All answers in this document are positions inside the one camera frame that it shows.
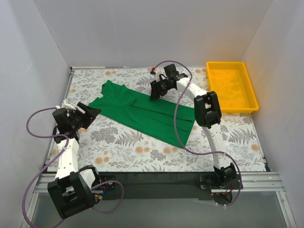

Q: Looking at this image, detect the green t shirt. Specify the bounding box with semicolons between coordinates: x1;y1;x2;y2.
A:
89;80;195;148

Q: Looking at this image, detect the yellow plastic tray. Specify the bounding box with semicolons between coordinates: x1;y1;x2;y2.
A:
206;61;259;114

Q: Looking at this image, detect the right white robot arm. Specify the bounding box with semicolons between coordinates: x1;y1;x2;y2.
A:
150;61;237;189

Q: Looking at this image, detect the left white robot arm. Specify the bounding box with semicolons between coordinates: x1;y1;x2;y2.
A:
47;99;102;219

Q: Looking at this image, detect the floral table mat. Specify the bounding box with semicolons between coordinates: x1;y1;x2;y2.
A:
66;68;266;171

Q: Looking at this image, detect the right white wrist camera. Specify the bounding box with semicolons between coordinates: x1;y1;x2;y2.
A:
150;67;162;81

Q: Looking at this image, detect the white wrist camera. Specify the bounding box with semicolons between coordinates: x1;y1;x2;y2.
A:
150;67;162;81
61;99;76;110

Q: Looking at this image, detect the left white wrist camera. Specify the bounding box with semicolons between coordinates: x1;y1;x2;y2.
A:
61;99;76;110

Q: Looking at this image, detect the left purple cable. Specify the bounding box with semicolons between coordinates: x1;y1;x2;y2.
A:
22;106;125;228

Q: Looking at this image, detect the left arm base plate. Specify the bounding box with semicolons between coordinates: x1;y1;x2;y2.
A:
94;174;117;190

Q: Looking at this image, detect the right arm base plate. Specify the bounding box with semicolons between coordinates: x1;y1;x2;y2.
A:
194;172;243;190

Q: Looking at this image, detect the aluminium frame rail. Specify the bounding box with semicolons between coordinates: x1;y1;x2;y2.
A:
26;171;296;228

